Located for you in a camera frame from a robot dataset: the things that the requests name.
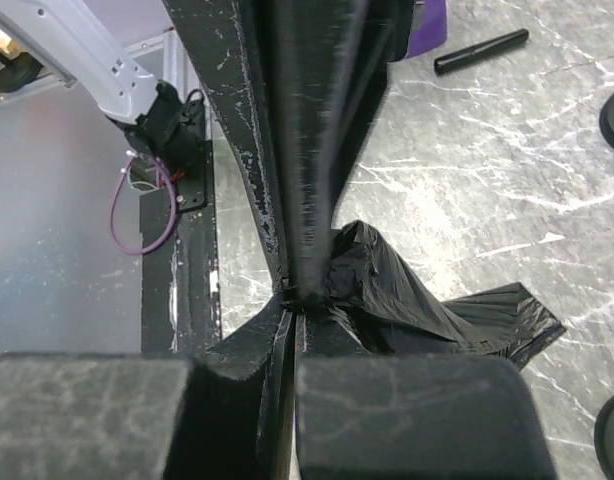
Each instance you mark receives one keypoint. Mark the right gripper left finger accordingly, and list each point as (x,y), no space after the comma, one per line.
(223,415)

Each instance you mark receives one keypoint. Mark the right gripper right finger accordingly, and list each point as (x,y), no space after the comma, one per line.
(418,415)

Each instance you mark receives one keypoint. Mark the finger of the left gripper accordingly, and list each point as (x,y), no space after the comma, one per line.
(318,60)
(223,41)

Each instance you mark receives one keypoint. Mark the black trash bag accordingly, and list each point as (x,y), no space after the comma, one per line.
(363,298)

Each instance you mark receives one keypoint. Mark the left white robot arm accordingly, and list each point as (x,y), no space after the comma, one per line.
(68,38)

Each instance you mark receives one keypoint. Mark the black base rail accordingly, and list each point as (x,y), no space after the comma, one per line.
(180,293)

